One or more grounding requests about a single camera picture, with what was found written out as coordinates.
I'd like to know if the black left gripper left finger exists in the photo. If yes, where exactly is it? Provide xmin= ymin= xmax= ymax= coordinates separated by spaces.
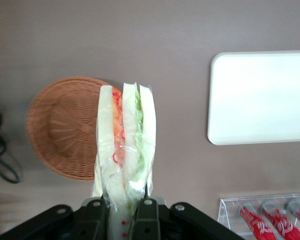
xmin=0 ymin=198 xmax=109 ymax=240

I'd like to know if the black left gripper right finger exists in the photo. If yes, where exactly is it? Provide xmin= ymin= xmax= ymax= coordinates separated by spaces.
xmin=134 ymin=196 xmax=242 ymax=240

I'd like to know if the triangle sandwich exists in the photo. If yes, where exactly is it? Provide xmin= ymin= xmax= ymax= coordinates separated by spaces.
xmin=91 ymin=81 xmax=158 ymax=240

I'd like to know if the round brown wicker basket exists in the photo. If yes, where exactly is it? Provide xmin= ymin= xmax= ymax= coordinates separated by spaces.
xmin=25 ymin=76 xmax=110 ymax=182

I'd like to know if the beige rectangular tray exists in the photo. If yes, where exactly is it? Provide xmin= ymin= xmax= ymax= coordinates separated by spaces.
xmin=206 ymin=50 xmax=300 ymax=147

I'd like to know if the clear acrylic bottle rack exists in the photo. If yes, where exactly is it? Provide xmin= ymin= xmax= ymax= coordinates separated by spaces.
xmin=217 ymin=191 xmax=300 ymax=240

